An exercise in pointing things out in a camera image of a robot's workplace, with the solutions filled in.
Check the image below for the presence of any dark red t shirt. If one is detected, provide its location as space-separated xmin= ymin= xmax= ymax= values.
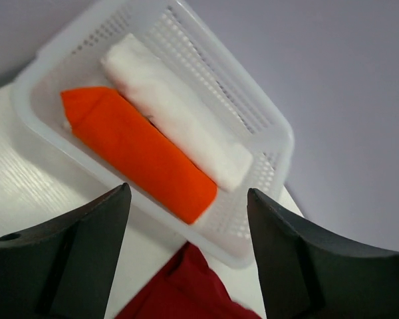
xmin=116 ymin=243 xmax=259 ymax=318

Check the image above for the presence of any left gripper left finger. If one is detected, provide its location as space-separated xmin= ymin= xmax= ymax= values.
xmin=0 ymin=183 xmax=132 ymax=318

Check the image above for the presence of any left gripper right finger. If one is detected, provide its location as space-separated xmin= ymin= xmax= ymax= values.
xmin=247 ymin=189 xmax=399 ymax=318

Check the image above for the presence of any rolled orange t shirt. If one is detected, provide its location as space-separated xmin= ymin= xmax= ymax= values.
xmin=60 ymin=86 xmax=217 ymax=225

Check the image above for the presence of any rolled white t shirt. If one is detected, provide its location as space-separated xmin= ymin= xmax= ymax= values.
xmin=101 ymin=34 xmax=253 ymax=192

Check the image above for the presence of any white plastic basket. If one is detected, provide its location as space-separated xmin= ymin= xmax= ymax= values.
xmin=11 ymin=1 xmax=294 ymax=268

